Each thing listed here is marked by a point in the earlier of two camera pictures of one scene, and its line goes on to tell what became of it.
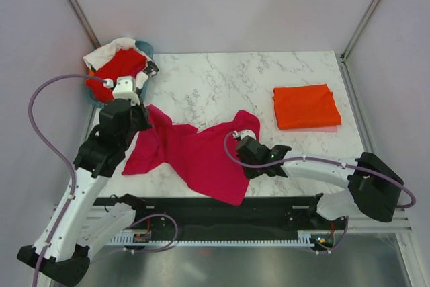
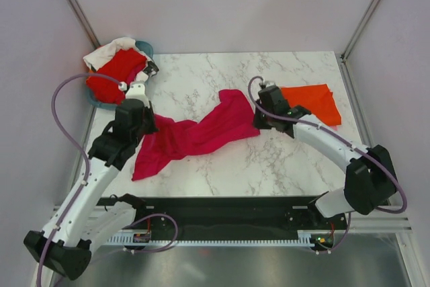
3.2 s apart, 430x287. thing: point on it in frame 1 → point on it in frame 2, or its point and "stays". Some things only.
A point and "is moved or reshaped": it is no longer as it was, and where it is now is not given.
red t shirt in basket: [127, 62] stays
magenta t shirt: [202, 159] is moved or reshaped
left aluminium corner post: [75, 6] stays
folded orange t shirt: [306, 106] stays
